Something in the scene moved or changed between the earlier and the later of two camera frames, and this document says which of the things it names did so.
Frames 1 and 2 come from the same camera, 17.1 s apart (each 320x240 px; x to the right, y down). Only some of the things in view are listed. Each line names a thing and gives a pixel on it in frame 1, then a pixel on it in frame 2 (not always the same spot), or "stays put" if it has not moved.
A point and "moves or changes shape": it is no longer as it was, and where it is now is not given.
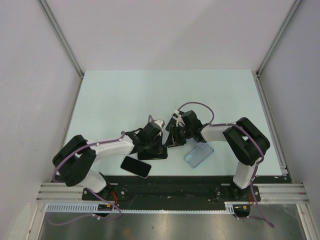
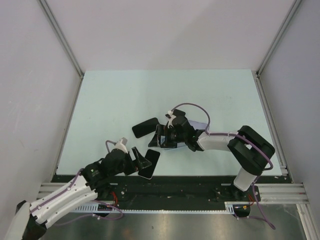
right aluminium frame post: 277,37 stays put
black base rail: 171,192 stays put
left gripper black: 158,149 to 141,162
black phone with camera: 145,155 moves or changes shape
